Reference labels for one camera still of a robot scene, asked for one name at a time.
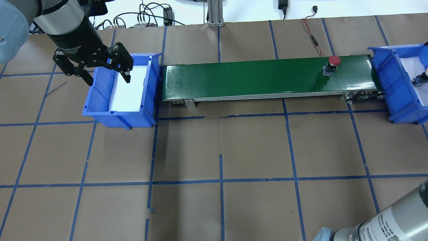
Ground white foam pad bin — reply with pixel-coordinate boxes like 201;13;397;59
109;65;148;112
400;57;428;106

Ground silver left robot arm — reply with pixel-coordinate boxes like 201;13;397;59
0;0;134;86

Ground green conveyor belt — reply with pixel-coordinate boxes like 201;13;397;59
162;55;386;108

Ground white foam pad right bin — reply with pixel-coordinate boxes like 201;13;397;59
400;57;428;106

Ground red push button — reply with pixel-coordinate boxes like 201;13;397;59
322;55;341;77

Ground yellow push button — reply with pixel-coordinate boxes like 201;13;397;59
411;69;428;87

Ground blue right plastic bin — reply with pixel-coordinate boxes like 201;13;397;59
369;44;428;124

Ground black power adapter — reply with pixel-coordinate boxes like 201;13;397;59
163;7;175;26

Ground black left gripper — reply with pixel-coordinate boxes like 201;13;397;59
48;18;134;86

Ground blue plastic bin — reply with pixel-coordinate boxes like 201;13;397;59
82;53;162;130
369;44;428;124

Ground red black wire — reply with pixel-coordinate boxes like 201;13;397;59
302;6;326;57

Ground blue left plastic bin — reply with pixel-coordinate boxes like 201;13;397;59
82;53;162;130

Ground aluminium profile post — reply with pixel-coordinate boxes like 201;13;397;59
207;0;225;28

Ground white foam pad left bin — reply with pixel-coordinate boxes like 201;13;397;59
109;65;148;112

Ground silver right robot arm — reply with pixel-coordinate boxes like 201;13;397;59
314;180;428;241

